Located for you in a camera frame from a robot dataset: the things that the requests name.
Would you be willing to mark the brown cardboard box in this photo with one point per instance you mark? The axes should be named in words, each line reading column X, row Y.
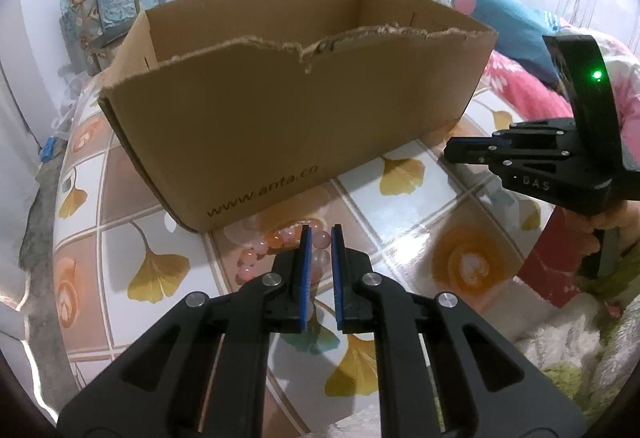
column 250, row 117

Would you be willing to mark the blue pink plush toy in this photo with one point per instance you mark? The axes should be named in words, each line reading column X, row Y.
column 510, row 17

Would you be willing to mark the person's right hand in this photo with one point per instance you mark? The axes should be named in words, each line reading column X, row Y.
column 589, row 243

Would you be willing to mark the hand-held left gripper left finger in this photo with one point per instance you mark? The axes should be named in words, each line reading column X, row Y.
column 306, row 278

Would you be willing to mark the pink blanket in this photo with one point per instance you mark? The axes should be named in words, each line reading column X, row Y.
column 525, row 92

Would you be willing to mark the small blue object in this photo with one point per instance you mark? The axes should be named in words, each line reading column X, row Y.
column 47, row 150

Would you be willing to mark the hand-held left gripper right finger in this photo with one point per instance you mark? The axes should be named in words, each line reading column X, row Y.
column 338, row 278

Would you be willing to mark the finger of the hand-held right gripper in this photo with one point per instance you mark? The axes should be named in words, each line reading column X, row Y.
column 540, row 131
column 475, row 151

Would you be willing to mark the clear plastic bag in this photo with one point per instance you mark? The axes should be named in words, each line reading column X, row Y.
column 65, row 117

